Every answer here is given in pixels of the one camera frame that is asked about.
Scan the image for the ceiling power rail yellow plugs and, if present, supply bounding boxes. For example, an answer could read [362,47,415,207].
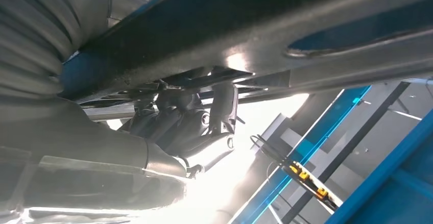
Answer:
[249,134,344,214]

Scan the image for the blue metal shelf rack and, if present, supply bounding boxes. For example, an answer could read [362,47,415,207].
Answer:
[59,0,433,224]

